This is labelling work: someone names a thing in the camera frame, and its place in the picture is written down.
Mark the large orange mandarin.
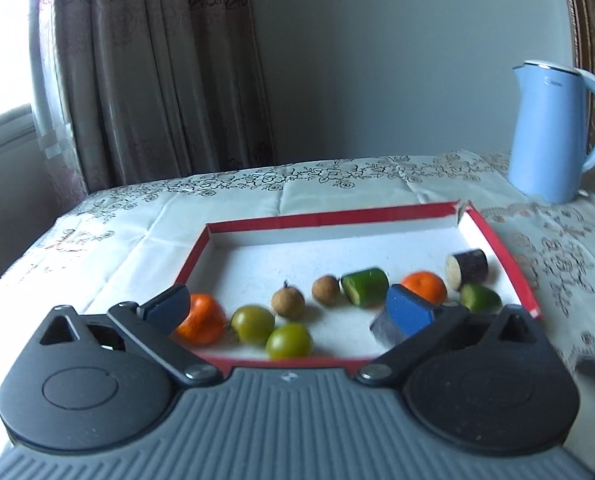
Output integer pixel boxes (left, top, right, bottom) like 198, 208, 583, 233
176, 294, 226, 346

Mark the sheer light curtain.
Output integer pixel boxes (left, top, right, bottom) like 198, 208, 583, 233
27, 0, 89, 198

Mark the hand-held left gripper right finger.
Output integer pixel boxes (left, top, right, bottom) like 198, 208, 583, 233
355, 284, 558, 388

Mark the green cucumber piece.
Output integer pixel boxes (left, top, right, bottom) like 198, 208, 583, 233
459, 283, 503, 315
341, 267, 391, 308

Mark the green tomato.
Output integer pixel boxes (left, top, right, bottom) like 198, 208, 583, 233
230, 305, 275, 345
266, 323, 313, 361

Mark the dark eggplant piece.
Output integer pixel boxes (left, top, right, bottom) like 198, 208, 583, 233
370, 307, 408, 347
446, 249, 489, 292

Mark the floral embroidered tablecloth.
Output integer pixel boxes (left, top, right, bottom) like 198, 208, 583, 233
0, 149, 595, 461

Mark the small orange mandarin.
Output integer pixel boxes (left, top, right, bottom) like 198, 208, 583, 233
400, 271, 448, 306

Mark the brown longan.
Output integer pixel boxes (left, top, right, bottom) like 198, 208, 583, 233
311, 275, 339, 306
270, 280, 307, 321

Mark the brown curtain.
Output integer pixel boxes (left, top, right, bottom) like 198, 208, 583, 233
52, 0, 276, 193

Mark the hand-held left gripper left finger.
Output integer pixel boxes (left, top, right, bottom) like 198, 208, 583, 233
38, 283, 224, 388

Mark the light blue electric kettle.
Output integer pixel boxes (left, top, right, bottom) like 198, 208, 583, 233
507, 60, 595, 205

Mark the red shallow cardboard box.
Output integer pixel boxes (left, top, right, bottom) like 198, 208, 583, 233
174, 200, 542, 368

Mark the window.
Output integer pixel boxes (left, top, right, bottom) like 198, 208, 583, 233
0, 0, 45, 161

